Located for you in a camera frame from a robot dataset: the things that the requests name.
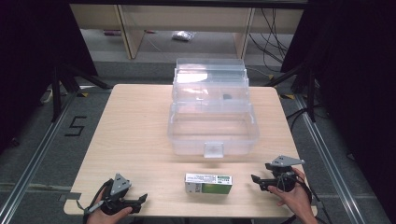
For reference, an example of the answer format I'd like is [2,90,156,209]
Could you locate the metal floor rail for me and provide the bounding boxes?
[293,94,366,224]
[0,90,78,224]

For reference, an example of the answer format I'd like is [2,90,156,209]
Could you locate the clear plastic bag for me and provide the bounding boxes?
[171,30,196,42]

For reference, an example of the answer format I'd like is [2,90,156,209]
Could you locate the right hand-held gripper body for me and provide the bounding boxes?
[264,155,306,193]

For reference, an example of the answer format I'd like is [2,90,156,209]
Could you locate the green and white carton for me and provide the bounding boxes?
[184,173,233,195]

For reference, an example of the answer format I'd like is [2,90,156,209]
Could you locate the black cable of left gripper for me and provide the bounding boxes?
[76,178,115,224]

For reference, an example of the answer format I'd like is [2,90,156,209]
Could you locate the bundle of black cables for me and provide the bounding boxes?
[247,7,290,65]

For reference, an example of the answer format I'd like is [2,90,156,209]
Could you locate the black metal stand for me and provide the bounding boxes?
[262,61,318,123]
[50,63,114,123]

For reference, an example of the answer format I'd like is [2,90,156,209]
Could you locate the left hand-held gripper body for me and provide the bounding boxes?
[88,173,142,216]

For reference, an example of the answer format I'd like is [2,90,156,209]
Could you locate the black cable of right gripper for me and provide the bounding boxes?
[279,174,332,224]

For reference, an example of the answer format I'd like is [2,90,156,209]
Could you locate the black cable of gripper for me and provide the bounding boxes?
[76,178,115,224]
[279,174,332,224]

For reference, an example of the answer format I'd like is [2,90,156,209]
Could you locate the beige wooden desk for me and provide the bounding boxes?
[68,3,304,60]

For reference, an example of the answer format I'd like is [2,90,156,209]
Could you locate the person's right hand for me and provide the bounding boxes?
[267,167,314,217]

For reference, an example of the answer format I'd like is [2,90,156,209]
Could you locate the clear plastic storage box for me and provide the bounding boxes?
[167,57,261,160]

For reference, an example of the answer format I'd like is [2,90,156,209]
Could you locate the person's left hand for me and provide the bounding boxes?
[86,189,134,224]

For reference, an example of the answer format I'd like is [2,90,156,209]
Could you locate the grey tape piece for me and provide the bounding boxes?
[59,191,82,202]

